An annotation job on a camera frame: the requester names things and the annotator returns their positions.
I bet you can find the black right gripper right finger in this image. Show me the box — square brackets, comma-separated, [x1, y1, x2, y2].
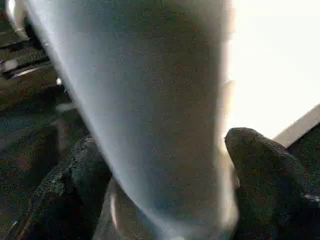
[224, 127, 320, 240]

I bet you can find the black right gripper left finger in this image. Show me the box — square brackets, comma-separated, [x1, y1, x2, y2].
[22, 136, 114, 240]

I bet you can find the black work mat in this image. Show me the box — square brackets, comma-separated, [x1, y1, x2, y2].
[0, 0, 320, 240]

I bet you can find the white plastic table top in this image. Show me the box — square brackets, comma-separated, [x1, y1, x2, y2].
[223, 0, 320, 149]

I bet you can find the white plastic table leg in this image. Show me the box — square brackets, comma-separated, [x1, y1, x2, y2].
[23, 0, 241, 240]

